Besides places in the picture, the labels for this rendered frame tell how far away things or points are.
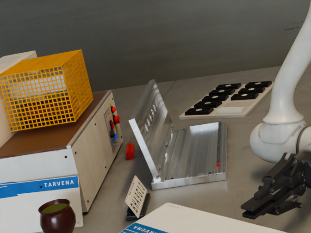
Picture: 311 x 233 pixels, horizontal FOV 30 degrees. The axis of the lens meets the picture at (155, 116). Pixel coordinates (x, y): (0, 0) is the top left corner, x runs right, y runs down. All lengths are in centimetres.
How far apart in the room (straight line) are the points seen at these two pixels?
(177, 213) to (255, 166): 47
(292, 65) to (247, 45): 250
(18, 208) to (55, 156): 17
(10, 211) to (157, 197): 39
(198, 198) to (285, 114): 31
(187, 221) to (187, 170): 46
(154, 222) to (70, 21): 308
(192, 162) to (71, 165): 38
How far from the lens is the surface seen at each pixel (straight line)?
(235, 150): 179
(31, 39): 434
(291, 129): 146
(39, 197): 155
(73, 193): 151
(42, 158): 153
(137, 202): 149
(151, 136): 170
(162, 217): 124
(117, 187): 169
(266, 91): 232
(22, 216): 157
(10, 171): 157
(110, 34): 411
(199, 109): 219
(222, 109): 214
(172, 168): 168
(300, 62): 143
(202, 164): 167
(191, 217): 121
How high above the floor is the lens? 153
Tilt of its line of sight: 16 degrees down
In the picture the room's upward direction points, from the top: 12 degrees counter-clockwise
